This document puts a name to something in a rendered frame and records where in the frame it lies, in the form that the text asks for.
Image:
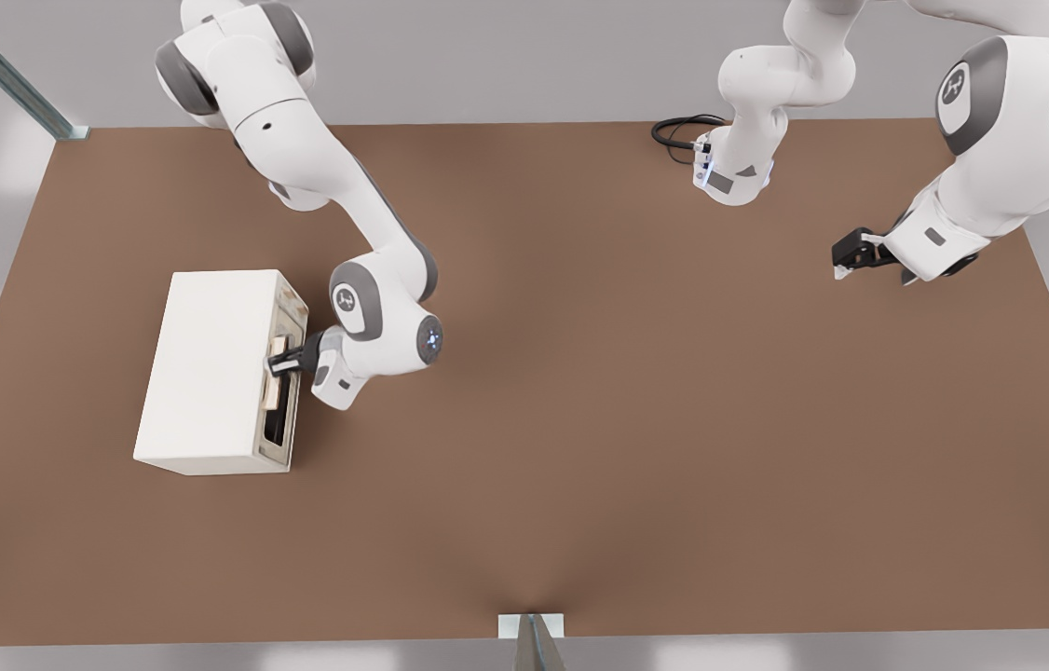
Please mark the silver frame post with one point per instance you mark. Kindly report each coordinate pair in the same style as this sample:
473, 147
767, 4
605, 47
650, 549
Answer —
534, 643
3, 70

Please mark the white oven box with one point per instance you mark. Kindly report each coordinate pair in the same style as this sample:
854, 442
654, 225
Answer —
208, 373

